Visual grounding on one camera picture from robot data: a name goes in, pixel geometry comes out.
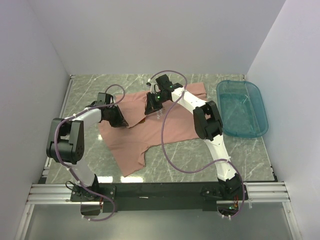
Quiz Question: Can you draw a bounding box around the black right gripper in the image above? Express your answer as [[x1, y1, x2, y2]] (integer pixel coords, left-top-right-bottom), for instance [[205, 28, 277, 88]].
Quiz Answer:
[[145, 92, 169, 116]]

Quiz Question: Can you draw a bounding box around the pink t-shirt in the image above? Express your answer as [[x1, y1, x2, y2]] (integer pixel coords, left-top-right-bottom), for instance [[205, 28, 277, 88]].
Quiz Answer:
[[98, 91, 198, 177]]

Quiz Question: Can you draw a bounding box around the teal translucent plastic basin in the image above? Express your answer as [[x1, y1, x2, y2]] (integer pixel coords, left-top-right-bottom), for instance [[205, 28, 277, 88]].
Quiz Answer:
[[216, 80, 269, 139]]

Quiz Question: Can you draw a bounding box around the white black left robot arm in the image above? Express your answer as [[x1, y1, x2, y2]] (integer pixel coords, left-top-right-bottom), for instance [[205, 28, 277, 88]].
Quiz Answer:
[[46, 92, 128, 201]]

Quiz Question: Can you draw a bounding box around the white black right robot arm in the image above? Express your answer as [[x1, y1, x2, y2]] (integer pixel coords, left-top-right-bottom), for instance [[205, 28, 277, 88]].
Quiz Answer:
[[144, 74, 246, 200]]

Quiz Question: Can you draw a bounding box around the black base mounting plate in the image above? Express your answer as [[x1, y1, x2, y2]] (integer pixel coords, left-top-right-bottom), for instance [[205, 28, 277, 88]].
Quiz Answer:
[[69, 181, 251, 216]]

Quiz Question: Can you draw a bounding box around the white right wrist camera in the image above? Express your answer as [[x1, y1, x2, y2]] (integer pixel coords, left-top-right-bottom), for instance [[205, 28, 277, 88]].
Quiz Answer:
[[146, 78, 160, 94]]

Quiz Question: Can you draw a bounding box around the aluminium front frame rail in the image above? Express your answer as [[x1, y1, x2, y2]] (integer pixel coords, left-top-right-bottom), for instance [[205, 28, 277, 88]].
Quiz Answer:
[[26, 182, 291, 205]]

